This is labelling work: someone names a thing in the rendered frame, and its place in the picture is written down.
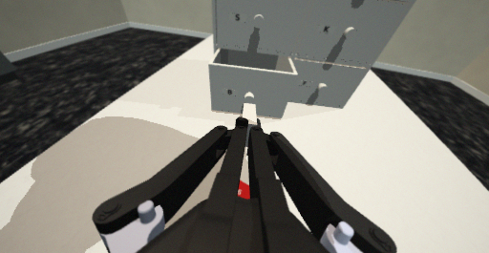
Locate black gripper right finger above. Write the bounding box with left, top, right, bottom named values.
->
left=246, top=104, right=397, bottom=253

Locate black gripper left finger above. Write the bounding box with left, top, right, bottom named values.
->
left=92, top=103, right=249, bottom=253

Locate red nine-volt battery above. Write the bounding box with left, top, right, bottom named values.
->
left=238, top=181, right=250, bottom=199

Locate grey chest of drawers with cream top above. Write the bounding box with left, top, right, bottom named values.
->
left=212, top=0, right=416, bottom=109

